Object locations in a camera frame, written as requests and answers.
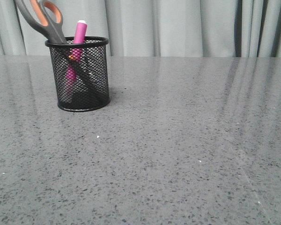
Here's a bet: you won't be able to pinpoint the grey orange scissors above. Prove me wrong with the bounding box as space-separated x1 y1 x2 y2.
14 0 108 104

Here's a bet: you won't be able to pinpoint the black mesh pen bin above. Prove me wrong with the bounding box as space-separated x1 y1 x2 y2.
45 37 110 112

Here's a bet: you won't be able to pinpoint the magenta marker pen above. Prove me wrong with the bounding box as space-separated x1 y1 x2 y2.
65 20 88 101

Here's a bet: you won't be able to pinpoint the grey pleated curtain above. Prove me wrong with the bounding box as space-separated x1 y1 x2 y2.
0 0 281 58

